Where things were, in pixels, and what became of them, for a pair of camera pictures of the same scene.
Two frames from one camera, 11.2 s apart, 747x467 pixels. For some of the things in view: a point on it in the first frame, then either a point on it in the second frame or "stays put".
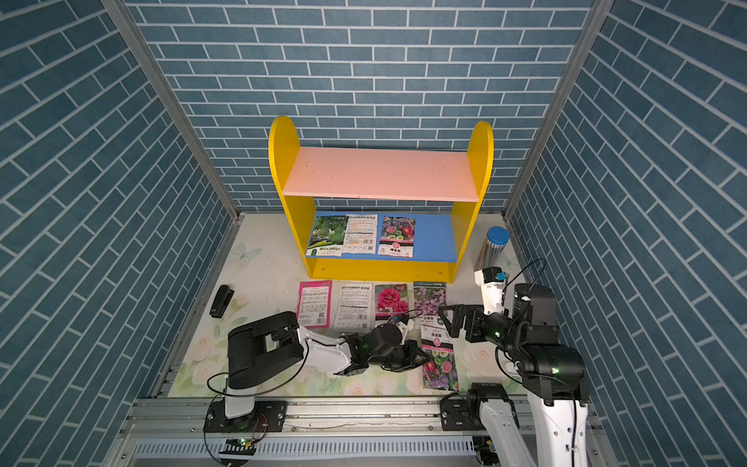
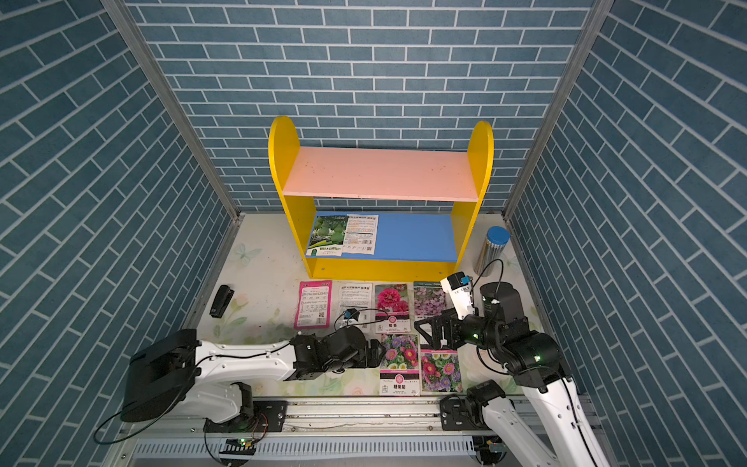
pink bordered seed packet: (314, 304) stays put
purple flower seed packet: (429, 297) stays put
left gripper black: (410, 350) to (365, 361)
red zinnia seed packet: (441, 372) stays put
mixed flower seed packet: (397, 238) to (400, 370)
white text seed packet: (354, 305) stays put
